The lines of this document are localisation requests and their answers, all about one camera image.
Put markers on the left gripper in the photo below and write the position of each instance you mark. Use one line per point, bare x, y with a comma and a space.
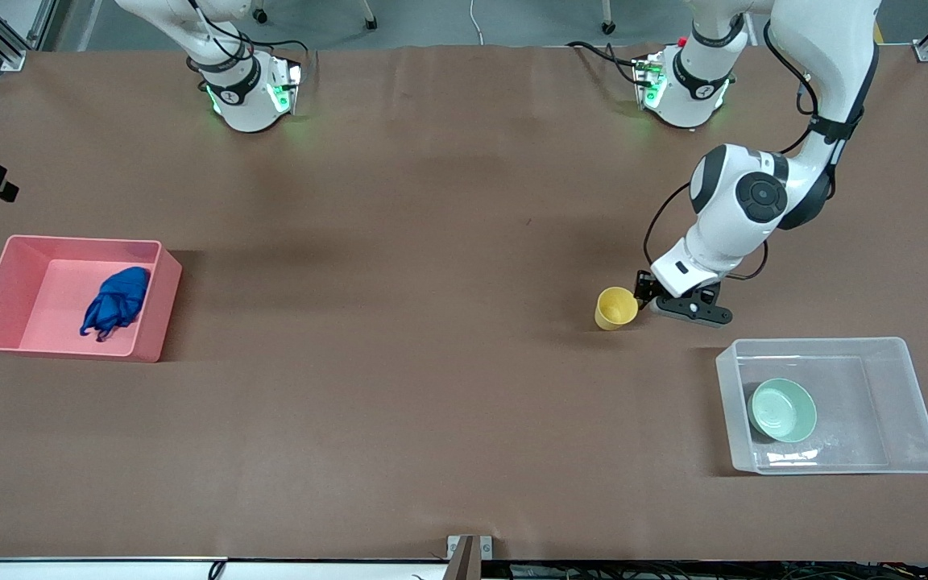
643, 285

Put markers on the yellow cup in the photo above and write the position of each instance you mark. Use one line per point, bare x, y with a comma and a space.
615, 310

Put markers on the blue cloth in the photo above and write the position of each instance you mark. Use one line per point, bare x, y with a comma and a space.
122, 298

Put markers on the mint green bowl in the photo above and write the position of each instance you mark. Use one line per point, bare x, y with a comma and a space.
782, 411

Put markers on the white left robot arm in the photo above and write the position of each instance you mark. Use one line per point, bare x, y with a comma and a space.
754, 201

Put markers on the clear plastic box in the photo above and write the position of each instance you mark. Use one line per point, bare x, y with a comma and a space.
907, 419

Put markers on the brown table cover sheet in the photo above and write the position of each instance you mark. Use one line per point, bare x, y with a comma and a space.
464, 242

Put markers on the pink plastic bin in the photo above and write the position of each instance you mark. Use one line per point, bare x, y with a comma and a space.
150, 322

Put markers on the white table edge board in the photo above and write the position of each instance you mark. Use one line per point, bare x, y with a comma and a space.
109, 570

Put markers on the metal table edge bracket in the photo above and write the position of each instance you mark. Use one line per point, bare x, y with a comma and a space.
468, 556

